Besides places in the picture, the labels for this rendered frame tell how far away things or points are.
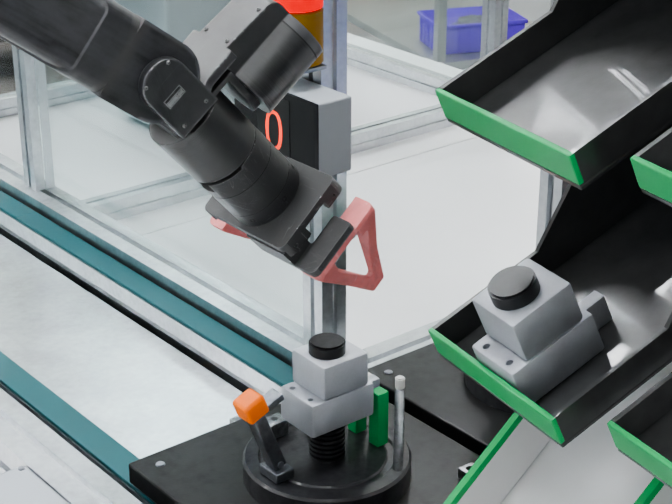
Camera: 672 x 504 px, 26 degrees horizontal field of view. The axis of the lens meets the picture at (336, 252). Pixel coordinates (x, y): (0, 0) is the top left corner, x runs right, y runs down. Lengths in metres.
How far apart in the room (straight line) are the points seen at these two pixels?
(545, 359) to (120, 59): 0.32
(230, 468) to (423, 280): 0.65
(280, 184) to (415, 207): 1.02
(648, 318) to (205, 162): 0.32
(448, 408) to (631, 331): 0.44
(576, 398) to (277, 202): 0.30
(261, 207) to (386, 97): 1.49
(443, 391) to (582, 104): 0.55
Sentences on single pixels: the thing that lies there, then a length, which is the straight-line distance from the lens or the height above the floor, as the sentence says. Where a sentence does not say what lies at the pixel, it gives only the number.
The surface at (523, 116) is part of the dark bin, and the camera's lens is 0.86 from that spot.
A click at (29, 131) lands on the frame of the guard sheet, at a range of 1.84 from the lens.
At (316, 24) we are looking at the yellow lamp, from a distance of 1.28.
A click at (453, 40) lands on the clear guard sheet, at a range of 2.49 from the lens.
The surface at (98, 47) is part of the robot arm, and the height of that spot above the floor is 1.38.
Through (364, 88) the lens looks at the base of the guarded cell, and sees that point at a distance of 2.57.
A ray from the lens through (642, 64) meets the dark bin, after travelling 0.87.
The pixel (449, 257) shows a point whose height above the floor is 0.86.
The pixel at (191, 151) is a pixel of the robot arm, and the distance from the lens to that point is 1.00.
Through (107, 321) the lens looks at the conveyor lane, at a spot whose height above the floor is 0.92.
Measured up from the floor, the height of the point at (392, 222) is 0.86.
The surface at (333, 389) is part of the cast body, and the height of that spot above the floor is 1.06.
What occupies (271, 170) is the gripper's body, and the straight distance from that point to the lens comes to 1.03.
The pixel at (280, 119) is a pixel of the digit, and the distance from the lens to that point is 1.30.
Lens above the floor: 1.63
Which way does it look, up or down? 24 degrees down
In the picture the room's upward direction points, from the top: straight up
